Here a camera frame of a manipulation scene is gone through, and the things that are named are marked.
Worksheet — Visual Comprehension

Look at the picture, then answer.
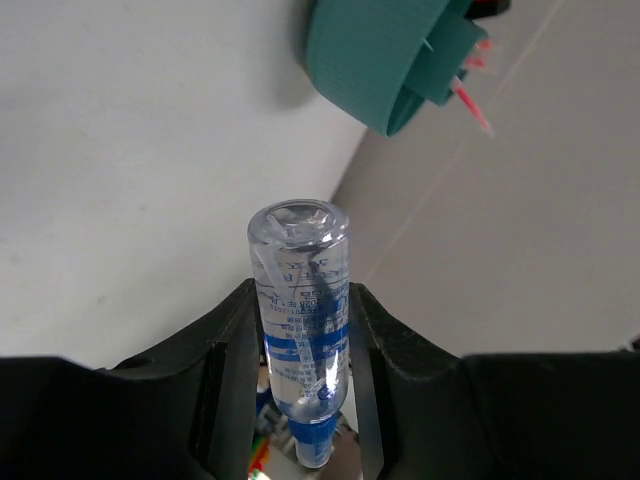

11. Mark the orange pastel pen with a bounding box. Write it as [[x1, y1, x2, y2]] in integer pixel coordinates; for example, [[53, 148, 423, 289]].
[[463, 55, 488, 71]]

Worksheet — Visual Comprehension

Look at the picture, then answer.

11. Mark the clear glue bottle blue cap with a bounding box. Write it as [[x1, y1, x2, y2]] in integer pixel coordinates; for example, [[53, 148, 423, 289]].
[[247, 199, 350, 469]]

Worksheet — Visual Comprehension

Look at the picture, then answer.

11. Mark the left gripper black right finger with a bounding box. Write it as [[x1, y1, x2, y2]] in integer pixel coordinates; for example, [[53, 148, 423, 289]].
[[349, 284, 639, 479]]

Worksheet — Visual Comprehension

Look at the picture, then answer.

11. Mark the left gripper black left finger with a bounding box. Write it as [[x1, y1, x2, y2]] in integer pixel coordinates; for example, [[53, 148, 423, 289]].
[[1, 280, 260, 479]]

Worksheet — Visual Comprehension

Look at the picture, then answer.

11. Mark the teal round compartment organizer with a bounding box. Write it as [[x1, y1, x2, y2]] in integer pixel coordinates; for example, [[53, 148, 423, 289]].
[[305, 0, 488, 137]]

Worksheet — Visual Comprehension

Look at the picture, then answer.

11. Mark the pink red pen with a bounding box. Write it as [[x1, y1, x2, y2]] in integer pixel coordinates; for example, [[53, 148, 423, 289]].
[[451, 79, 495, 137]]

